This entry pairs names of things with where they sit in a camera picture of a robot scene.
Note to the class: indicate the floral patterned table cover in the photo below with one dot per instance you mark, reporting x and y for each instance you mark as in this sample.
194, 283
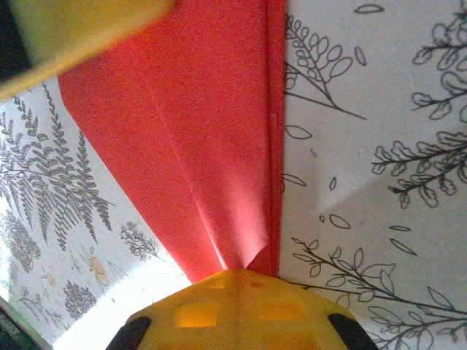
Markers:
365, 182

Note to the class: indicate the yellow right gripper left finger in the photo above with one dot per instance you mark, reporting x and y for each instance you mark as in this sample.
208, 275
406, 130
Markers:
189, 313

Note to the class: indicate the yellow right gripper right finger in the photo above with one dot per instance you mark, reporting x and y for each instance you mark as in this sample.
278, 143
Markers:
292, 313

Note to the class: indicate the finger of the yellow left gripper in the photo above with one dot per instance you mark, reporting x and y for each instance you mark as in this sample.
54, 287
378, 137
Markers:
80, 33

